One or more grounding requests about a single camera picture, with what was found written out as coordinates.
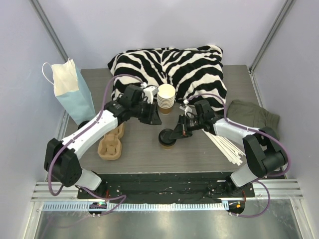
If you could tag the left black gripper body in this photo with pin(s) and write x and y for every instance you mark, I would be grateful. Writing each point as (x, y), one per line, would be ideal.
(148, 112)

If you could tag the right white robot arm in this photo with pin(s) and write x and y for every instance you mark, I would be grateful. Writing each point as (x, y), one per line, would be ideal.
(263, 151)

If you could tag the brown paper cup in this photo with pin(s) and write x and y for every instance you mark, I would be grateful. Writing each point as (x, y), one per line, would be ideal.
(166, 146)

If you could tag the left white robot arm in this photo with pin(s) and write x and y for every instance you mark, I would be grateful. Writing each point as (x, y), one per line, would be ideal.
(62, 156)

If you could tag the olive green cloth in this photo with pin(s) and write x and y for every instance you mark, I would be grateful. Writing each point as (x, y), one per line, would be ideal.
(252, 115)

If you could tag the stack of paper cups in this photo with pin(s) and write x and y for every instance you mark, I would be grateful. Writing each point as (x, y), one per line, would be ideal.
(165, 98)

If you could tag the aluminium frame rail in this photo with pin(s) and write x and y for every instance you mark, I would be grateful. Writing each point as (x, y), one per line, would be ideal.
(278, 189)

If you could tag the bundle of white wrapped straws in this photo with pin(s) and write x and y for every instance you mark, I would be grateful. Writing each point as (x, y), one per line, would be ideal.
(230, 150)

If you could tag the stack of black lids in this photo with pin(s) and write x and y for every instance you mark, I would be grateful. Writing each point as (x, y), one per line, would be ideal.
(83, 124)

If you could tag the black plastic cup lid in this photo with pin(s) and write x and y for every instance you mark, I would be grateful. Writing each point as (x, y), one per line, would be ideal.
(164, 137)

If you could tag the brown cardboard cup carrier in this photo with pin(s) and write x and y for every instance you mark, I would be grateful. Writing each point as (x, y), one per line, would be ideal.
(110, 146)

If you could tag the light blue paper bag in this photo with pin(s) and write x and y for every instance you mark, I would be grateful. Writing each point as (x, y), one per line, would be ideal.
(70, 89)

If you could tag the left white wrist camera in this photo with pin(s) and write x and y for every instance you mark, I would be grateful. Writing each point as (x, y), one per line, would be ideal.
(149, 92)

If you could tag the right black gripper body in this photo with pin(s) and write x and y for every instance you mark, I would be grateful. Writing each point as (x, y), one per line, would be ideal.
(184, 126)

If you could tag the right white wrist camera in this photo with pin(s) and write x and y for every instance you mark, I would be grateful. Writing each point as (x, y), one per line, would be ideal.
(187, 110)

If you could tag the white slotted cable duct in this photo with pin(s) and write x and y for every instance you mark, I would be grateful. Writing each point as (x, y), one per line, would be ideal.
(92, 206)

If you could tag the zebra print pillow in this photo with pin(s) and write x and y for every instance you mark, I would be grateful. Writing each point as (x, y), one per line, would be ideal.
(195, 73)

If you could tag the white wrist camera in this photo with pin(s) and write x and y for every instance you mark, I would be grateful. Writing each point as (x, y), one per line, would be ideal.
(149, 92)
(187, 110)

